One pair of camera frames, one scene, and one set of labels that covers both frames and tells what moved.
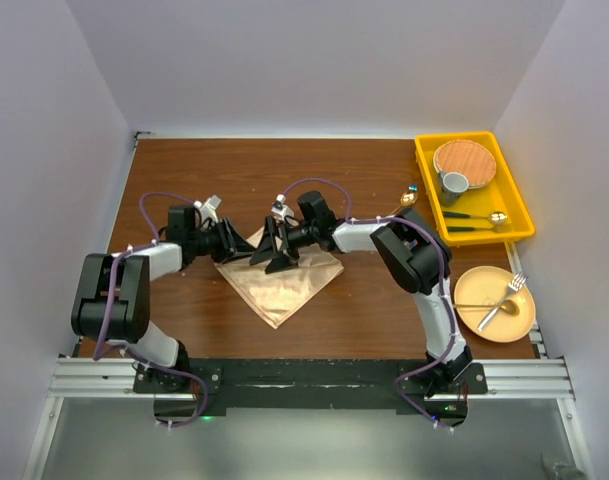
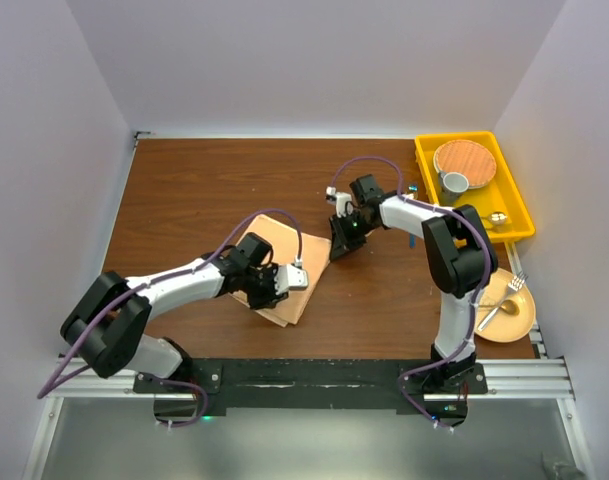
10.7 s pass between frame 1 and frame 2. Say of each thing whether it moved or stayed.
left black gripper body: moved
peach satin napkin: moved
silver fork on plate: stayed
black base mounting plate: stayed
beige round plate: stayed
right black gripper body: moved
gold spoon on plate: stayed
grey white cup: stayed
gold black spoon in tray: stayed
